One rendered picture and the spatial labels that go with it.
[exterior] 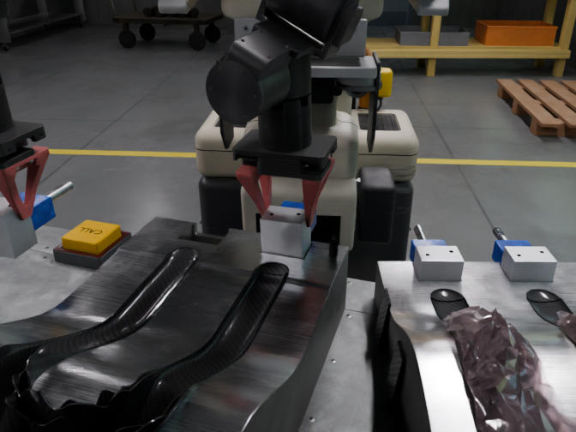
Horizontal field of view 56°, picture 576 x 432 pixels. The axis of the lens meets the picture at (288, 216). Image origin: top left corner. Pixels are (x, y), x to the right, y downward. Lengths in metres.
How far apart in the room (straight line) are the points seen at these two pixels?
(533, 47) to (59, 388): 5.89
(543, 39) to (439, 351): 5.75
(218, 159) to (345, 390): 0.85
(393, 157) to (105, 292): 0.87
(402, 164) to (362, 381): 0.80
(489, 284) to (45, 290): 0.57
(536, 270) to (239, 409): 0.43
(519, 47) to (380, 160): 4.81
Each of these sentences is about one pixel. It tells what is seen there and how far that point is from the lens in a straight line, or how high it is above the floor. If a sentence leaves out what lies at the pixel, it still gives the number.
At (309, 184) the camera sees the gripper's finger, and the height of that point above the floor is 0.99.
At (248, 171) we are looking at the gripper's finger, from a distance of 0.60.
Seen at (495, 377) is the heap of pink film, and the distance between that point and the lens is 0.47.
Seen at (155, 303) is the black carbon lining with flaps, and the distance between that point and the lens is 0.59.
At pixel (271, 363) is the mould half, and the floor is 0.89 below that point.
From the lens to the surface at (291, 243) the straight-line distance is 0.62.
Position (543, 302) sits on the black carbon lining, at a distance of 0.69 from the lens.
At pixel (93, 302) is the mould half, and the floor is 0.88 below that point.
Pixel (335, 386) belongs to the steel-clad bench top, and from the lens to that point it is 0.60.
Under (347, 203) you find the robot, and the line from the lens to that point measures 1.03.
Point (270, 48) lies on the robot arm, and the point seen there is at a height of 1.13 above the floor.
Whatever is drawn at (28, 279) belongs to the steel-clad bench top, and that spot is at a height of 0.80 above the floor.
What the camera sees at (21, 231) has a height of 0.93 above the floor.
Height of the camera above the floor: 1.21
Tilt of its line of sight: 27 degrees down
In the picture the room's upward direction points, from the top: straight up
